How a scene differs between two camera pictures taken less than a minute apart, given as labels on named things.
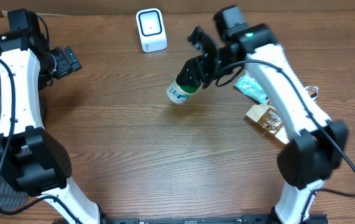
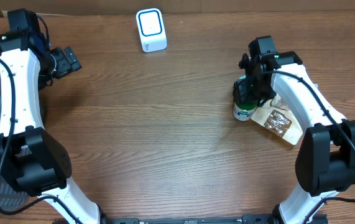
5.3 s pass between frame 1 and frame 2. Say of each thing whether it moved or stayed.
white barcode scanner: stayed
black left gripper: stayed
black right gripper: moved
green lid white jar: moved
